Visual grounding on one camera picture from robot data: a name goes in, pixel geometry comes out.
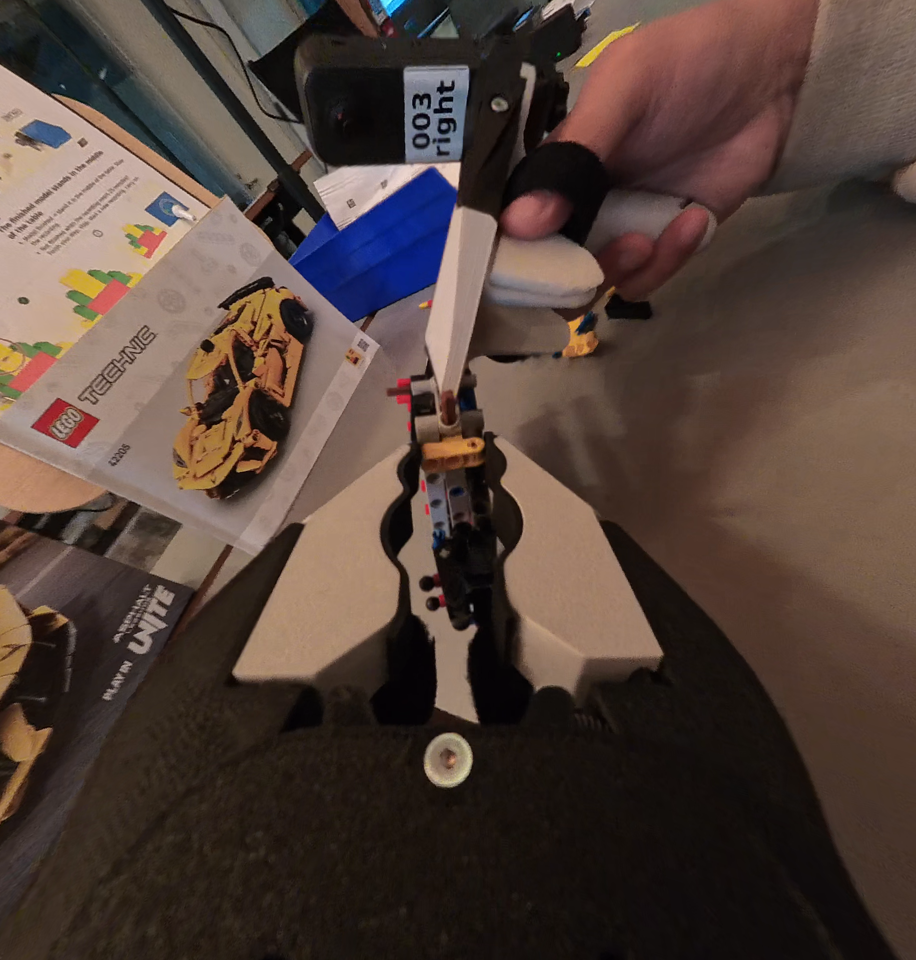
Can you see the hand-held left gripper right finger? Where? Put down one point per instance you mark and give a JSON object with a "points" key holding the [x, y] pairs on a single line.
{"points": [[578, 600]]}

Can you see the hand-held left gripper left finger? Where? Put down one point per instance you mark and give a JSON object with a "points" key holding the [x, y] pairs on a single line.
{"points": [[323, 600]]}

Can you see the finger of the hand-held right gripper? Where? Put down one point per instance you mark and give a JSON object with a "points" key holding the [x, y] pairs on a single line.
{"points": [[458, 300], [525, 334]]}

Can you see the black grey toy brick chassis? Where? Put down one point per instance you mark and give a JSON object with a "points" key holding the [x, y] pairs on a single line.
{"points": [[458, 525]]}

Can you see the grey desk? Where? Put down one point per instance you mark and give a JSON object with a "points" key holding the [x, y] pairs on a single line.
{"points": [[728, 487]]}

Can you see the person's right hand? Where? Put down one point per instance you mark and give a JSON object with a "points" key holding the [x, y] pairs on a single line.
{"points": [[690, 112]]}

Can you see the small blue yellow toy piece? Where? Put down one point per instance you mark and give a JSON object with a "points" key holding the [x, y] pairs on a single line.
{"points": [[580, 341]]}

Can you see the white paper parts bags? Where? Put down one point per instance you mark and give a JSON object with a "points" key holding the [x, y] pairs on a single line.
{"points": [[360, 187]]}

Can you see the blue storage bin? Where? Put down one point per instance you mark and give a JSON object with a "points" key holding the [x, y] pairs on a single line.
{"points": [[383, 247]]}

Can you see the black toy brick beam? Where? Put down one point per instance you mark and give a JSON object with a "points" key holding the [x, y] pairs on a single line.
{"points": [[626, 309]]}

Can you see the black tripod pole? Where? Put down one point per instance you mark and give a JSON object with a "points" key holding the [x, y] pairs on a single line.
{"points": [[232, 112]]}

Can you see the yellow paper sheet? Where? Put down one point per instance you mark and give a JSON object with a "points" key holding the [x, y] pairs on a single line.
{"points": [[608, 45]]}

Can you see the yellow car instruction booklet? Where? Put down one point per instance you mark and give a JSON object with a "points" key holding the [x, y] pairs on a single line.
{"points": [[165, 390]]}

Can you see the yellow car toy set box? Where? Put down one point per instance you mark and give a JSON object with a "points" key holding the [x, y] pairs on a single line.
{"points": [[52, 675]]}

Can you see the Lego brick instruction poster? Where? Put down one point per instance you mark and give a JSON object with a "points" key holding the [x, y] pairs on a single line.
{"points": [[52, 187]]}

